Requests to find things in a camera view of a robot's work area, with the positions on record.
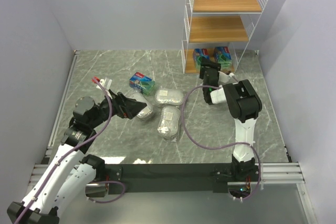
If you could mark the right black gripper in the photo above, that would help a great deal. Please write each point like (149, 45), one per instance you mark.
(208, 69)

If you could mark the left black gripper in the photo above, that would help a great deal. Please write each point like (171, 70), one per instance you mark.
(121, 105)

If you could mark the blue green sponge pack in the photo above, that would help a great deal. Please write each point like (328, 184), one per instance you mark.
(222, 56)
(198, 54)
(142, 83)

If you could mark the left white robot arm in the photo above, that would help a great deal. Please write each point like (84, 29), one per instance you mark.
(72, 167)

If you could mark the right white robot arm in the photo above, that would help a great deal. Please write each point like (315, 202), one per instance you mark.
(244, 106)

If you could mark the silver sponge pack left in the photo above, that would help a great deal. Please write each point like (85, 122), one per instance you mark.
(148, 111)

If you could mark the silver sponge pack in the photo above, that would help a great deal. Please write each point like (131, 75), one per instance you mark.
(169, 97)
(148, 111)
(169, 123)

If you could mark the silver sponge pack top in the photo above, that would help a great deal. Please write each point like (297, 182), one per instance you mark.
(169, 97)

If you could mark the silver sponge pack lower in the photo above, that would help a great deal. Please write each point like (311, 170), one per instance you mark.
(169, 123)

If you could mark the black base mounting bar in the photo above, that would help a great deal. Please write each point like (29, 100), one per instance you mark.
(153, 178)

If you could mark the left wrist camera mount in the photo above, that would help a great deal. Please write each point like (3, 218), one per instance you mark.
(102, 83)

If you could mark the white wire wooden shelf rack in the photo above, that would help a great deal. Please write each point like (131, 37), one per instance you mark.
(212, 23)

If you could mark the aluminium rail frame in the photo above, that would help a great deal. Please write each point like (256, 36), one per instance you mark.
(208, 129)

